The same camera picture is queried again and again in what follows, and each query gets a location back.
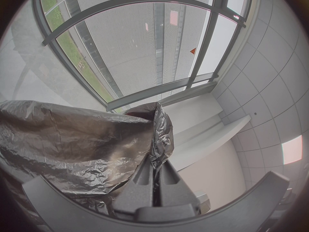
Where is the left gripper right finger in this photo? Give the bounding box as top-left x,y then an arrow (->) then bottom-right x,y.
158,159 -> 201,215

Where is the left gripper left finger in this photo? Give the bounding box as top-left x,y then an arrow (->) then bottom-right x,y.
113,151 -> 155,214

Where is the black plastic bag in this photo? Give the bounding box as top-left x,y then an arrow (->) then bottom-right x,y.
0,100 -> 175,218

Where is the square ceiling light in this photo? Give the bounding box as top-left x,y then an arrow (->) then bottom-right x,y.
281,134 -> 303,165

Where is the window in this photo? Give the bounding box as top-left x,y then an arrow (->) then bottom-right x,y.
33,0 -> 254,113

